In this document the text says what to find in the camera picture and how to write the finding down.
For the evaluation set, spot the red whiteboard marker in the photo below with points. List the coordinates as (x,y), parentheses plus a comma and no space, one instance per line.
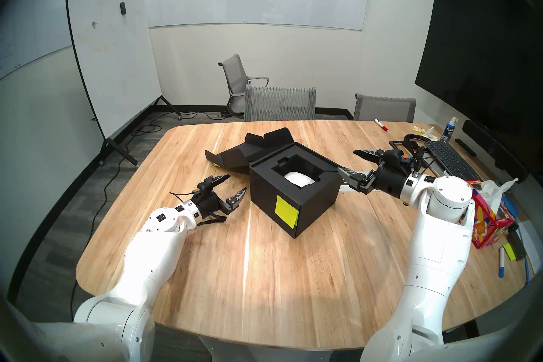
(380,124)

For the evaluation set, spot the black cardboard box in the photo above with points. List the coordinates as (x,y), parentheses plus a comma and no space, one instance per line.
(314,208)

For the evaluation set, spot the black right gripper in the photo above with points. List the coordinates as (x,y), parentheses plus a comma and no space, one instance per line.
(392,181)

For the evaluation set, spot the silver table power outlet panel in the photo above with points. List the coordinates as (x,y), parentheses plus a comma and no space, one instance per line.
(345,189)

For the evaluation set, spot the yellow rectangular box sticker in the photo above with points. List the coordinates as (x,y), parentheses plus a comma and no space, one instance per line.
(286,211)

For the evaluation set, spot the white paper sheet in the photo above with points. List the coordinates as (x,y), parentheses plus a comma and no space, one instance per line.
(533,242)

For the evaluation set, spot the large black whiteboard eraser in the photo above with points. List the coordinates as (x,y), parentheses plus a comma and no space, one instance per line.
(518,244)

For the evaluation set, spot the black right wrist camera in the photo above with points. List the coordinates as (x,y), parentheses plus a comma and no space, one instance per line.
(394,156)

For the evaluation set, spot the small yellow packet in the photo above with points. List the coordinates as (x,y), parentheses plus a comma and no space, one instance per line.
(418,128)

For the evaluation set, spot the grey office chair with armrests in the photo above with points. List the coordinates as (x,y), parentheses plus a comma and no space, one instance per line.
(235,70)

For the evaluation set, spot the black video bar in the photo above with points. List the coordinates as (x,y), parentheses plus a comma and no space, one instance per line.
(492,149)

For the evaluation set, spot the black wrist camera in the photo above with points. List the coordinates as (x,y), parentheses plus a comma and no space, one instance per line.
(394,156)
(202,188)

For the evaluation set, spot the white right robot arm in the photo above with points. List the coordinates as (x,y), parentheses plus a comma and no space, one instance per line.
(437,246)

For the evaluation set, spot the whiteboard cleaner spray bottle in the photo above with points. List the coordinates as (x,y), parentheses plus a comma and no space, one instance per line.
(447,132)

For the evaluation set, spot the black keyboard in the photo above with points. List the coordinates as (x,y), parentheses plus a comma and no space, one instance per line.
(437,170)
(449,159)

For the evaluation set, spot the red floral tissue box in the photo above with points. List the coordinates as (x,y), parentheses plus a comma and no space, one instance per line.
(488,229)

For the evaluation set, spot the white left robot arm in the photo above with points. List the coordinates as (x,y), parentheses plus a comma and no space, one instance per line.
(148,255)

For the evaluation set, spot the white computer mouse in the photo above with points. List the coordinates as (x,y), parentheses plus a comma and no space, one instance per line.
(299,179)

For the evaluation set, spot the crumpled white tissue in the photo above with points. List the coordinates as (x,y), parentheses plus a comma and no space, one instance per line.
(430,133)

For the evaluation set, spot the grey mesh chair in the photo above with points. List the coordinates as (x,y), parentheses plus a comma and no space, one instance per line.
(280,104)

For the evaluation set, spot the black foam box insert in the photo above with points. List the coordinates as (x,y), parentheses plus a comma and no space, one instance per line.
(263,172)

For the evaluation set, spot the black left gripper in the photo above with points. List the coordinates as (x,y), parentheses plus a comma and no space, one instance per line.
(210,204)

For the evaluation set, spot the blue whiteboard marker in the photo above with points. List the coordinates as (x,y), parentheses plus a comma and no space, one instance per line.
(501,259)

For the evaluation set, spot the large black wall screen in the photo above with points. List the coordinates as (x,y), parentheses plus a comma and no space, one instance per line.
(479,47)

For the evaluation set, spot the rolling whiteboard on black stand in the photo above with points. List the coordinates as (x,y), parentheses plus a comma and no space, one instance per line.
(114,60)

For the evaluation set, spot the yellow sticky note pad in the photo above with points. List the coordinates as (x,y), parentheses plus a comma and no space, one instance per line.
(509,252)

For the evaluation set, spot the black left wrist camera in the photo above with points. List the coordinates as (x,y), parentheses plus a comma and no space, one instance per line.
(202,188)

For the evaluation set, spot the grey fabric chair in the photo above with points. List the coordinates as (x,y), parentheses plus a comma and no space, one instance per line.
(384,109)

